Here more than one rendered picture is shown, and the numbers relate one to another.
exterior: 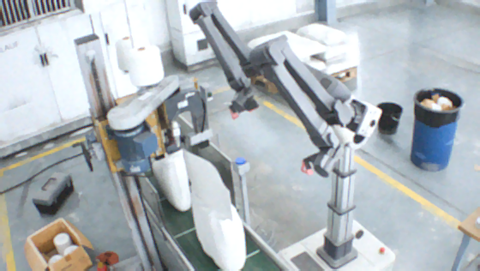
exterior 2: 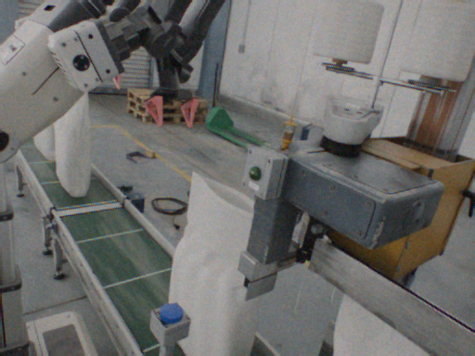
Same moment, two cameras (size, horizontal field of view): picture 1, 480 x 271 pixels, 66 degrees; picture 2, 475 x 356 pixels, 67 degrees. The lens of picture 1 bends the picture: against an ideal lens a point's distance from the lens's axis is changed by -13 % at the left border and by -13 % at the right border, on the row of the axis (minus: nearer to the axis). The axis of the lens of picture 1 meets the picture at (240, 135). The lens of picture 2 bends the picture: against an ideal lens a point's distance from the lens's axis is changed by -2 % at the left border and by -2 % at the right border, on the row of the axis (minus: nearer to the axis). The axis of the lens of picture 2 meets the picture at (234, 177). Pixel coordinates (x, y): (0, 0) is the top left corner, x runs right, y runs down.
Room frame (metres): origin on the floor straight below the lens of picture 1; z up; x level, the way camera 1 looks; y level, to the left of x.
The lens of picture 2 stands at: (2.85, -0.06, 1.53)
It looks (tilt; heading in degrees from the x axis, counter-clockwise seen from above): 20 degrees down; 167
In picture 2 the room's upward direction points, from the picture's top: 10 degrees clockwise
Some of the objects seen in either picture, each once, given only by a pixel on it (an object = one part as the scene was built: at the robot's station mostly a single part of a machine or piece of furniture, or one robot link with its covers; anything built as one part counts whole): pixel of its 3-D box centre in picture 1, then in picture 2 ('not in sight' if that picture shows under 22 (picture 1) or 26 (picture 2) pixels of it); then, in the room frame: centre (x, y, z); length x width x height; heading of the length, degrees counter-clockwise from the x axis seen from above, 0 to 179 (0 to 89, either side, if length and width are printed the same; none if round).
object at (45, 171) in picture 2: not in sight; (48, 157); (-0.35, -0.99, 0.34); 2.21 x 0.39 x 0.09; 29
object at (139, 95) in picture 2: not in sight; (167, 98); (-3.90, 0.02, 0.36); 1.20 x 0.82 x 0.14; 115
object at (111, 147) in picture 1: (125, 131); (397, 199); (2.00, 0.63, 1.18); 0.34 x 0.25 x 0.31; 119
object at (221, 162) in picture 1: (199, 153); not in sight; (2.72, 0.32, 0.54); 1.05 x 0.02 x 0.41; 29
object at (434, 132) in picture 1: (434, 130); not in sight; (2.98, -1.79, 0.32); 0.51 x 0.48 x 0.65; 119
